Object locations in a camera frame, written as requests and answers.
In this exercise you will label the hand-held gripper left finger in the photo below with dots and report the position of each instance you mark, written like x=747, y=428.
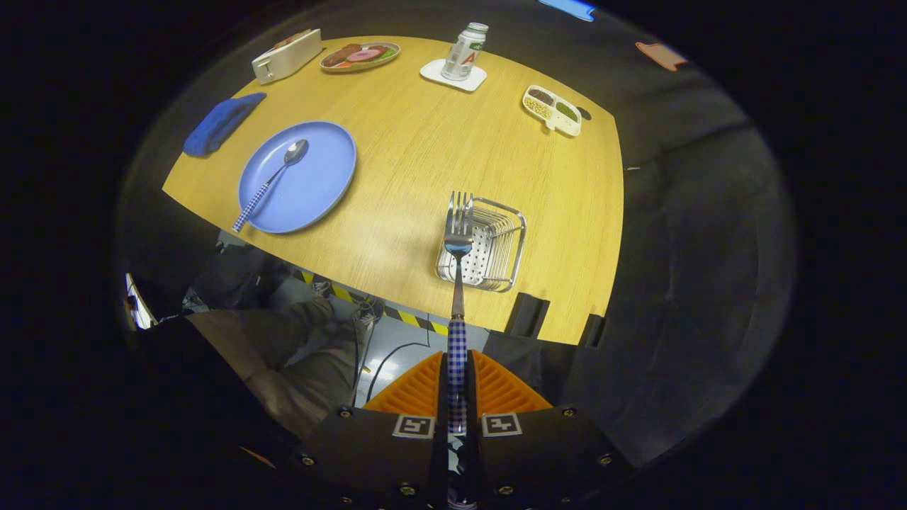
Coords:
x=368, y=453

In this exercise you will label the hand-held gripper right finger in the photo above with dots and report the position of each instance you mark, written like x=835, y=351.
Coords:
x=545, y=453

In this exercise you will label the person's trousered leg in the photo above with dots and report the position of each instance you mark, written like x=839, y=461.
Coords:
x=283, y=333
x=312, y=386

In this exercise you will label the black table clamp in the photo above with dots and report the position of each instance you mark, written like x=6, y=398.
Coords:
x=593, y=331
x=528, y=315

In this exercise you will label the person's shoe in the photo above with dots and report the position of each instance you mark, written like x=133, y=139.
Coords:
x=322, y=287
x=370, y=312

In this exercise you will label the white edged device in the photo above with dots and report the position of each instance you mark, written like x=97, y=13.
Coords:
x=140, y=304

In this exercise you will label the blue round plate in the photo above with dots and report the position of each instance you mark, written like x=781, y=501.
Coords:
x=312, y=184

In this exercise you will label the white divided bean dish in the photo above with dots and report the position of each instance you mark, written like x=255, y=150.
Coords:
x=553, y=110

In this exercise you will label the blue folded cloth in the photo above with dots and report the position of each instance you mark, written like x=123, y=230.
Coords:
x=220, y=124

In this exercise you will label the white square coaster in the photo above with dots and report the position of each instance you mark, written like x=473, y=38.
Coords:
x=434, y=71

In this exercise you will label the oval plate of food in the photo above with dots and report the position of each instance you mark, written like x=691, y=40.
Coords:
x=333, y=66

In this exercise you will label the pink ham slice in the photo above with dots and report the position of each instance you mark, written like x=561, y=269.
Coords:
x=364, y=54

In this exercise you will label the white toaster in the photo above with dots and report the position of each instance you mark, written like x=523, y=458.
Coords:
x=283, y=62

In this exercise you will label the brown meat piece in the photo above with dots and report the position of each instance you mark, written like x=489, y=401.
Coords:
x=344, y=54

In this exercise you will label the white green drink bottle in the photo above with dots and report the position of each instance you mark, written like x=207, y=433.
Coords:
x=464, y=53

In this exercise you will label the brown toast slice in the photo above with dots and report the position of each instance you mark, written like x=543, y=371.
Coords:
x=294, y=37

